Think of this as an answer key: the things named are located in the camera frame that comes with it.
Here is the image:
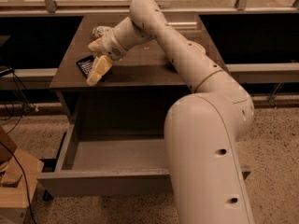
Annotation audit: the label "cardboard box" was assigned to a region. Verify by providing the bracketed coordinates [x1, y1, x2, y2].
[0, 128, 44, 224]

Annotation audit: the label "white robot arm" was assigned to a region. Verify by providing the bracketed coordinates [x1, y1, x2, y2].
[87, 0, 255, 224]

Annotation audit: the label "black cables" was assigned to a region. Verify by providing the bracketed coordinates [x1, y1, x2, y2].
[0, 56, 40, 224]

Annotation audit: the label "open grey top drawer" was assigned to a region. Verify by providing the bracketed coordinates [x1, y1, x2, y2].
[36, 91, 252, 199]

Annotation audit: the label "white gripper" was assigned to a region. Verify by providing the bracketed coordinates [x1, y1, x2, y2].
[87, 29, 128, 86]

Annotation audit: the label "dark blue rxbar wrapper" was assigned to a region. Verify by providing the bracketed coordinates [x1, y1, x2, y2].
[76, 55, 94, 77]

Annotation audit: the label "white paper bowl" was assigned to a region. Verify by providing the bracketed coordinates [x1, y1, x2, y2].
[189, 41, 206, 54]

